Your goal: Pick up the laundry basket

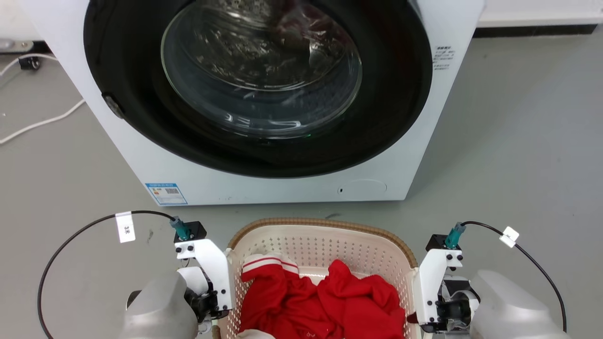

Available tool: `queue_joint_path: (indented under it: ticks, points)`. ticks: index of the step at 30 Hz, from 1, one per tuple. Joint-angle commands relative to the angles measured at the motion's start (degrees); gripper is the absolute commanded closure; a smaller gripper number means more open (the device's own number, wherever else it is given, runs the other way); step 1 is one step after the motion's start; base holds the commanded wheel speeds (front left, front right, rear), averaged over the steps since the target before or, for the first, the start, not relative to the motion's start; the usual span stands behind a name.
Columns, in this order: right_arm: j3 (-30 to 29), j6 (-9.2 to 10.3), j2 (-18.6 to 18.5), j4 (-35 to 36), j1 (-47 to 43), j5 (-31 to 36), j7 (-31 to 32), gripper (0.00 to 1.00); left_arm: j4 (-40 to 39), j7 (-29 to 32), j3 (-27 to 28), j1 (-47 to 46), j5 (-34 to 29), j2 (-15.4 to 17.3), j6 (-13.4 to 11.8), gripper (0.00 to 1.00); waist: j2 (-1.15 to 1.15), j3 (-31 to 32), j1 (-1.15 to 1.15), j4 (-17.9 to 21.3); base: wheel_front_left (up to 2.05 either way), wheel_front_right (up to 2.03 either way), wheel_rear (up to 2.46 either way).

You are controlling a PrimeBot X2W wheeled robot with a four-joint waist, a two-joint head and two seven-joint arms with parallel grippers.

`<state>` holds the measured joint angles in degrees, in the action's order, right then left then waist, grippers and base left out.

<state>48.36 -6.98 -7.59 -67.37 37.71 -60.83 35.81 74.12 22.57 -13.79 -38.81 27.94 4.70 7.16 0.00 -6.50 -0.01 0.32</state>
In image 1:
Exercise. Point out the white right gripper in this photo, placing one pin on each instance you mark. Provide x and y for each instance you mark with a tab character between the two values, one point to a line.
429	282

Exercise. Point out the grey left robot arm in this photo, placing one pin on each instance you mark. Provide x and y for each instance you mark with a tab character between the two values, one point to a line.
160	306

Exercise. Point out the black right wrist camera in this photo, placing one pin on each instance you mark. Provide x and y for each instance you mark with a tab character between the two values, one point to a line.
445	241

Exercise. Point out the white cloth piece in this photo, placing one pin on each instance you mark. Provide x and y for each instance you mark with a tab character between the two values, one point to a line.
254	334

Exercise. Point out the beige plastic laundry basket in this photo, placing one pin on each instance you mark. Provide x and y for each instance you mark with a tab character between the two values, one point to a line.
311	242

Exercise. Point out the grey metal floor fitting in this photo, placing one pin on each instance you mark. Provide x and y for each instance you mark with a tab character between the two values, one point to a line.
14	45

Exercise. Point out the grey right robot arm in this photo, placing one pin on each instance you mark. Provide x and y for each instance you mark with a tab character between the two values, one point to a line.
513	306

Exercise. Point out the white printed warning sticker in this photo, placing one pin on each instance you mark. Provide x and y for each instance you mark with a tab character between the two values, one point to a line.
443	58

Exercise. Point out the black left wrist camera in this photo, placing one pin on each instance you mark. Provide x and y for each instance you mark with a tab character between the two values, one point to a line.
191	231

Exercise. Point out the black round washer door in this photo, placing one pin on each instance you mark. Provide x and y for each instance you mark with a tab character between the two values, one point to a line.
386	117

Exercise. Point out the blue energy label sticker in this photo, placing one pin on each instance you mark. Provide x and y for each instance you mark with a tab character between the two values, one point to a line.
166	193

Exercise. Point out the red garment with white stripes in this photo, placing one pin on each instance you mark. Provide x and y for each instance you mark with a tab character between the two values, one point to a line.
325	306

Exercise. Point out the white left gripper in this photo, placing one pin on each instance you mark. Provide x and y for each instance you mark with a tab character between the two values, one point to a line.
214	268

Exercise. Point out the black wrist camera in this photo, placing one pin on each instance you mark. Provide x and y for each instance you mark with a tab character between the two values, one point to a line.
445	241
191	231

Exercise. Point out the white front-load washing machine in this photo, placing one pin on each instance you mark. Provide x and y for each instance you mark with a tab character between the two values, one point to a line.
292	188

